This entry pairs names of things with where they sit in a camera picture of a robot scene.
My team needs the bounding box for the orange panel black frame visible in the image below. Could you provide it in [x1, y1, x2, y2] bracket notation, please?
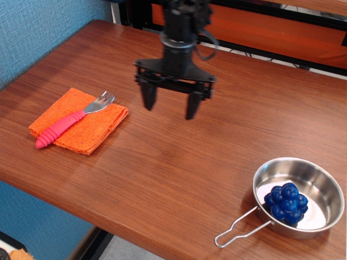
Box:
[119, 0, 347, 76]

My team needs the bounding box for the orange object bottom corner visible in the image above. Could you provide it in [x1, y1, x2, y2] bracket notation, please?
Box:
[9, 249, 34, 260]

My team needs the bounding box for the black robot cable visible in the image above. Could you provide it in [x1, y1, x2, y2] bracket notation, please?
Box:
[194, 28, 220, 62]

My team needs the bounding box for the blue toy grape cluster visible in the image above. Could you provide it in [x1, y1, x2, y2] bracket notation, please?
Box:
[264, 183, 309, 225]

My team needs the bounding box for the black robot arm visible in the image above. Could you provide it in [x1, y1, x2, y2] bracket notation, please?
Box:
[135, 1, 219, 120]

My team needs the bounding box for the orange folded cloth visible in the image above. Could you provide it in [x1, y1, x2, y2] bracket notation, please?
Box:
[29, 88, 128, 155]

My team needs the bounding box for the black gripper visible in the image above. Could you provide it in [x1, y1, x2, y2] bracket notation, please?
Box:
[134, 41, 216, 120]

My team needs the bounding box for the pink handled fork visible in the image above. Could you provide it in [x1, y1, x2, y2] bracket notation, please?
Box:
[35, 91, 115, 149]

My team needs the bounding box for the stainless steel pot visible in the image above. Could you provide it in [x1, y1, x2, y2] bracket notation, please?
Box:
[214, 157, 345, 248]

